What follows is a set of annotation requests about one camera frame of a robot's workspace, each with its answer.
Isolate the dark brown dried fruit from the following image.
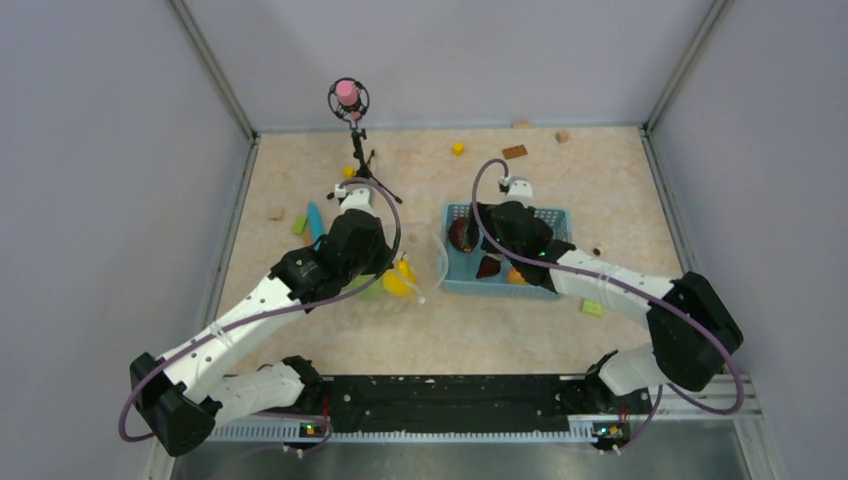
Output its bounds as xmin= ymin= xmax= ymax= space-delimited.
xmin=475 ymin=255 xmax=502 ymax=279

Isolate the red orange peach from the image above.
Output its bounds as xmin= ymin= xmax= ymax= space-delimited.
xmin=506 ymin=267 xmax=528 ymax=285

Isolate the green cabbage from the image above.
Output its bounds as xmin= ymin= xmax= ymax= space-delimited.
xmin=347 ymin=275 xmax=384 ymax=300

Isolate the yellow pear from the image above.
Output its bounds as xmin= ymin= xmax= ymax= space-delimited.
xmin=382 ymin=259 xmax=417 ymax=297

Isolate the dark red apple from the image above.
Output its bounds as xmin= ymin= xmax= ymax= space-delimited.
xmin=447 ymin=216 xmax=479 ymax=253

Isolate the clear zip top bag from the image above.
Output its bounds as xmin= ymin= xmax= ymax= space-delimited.
xmin=350 ymin=222 xmax=449 ymax=318

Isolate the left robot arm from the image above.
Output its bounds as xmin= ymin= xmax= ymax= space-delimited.
xmin=118 ymin=177 xmax=402 ymax=458

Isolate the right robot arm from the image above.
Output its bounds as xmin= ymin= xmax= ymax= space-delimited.
xmin=472 ymin=176 xmax=744 ymax=412

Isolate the green wooden block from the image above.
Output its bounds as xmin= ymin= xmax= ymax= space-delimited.
xmin=291 ymin=215 xmax=308 ymax=235

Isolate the light blue plastic basket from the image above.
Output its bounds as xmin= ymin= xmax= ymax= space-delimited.
xmin=437 ymin=202 xmax=572 ymax=299

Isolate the brown lego brick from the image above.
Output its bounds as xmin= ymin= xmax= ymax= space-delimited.
xmin=501 ymin=144 xmax=528 ymax=160

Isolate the beige wooden block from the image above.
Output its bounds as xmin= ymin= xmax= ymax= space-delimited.
xmin=267 ymin=208 xmax=285 ymax=221

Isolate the light green lego brick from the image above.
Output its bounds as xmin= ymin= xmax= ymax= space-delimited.
xmin=580 ymin=299 xmax=605 ymax=318

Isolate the pink microphone on tripod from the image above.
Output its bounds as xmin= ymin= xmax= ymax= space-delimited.
xmin=327 ymin=77 xmax=403 ymax=204

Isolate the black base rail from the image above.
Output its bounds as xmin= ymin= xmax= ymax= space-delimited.
xmin=278 ymin=372 xmax=651 ymax=435

